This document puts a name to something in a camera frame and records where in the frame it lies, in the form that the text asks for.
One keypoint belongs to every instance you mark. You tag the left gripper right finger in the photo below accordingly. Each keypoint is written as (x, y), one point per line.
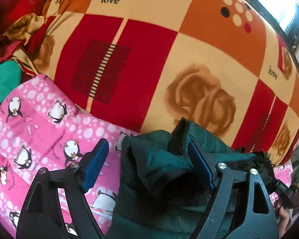
(239, 205)

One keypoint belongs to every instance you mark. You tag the red orange rose blanket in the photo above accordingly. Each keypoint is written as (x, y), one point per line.
(146, 64)

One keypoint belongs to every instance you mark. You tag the green cloth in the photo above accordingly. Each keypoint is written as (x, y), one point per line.
(10, 78)

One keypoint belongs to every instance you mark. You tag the dark green puffer jacket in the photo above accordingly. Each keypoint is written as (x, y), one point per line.
(161, 195)

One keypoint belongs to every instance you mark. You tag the person's right hand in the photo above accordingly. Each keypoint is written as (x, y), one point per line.
(283, 217)

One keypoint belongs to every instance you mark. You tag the pink penguin blanket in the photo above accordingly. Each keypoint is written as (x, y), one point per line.
(60, 167)

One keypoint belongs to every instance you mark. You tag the red clothes pile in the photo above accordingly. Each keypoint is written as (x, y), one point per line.
(19, 19)

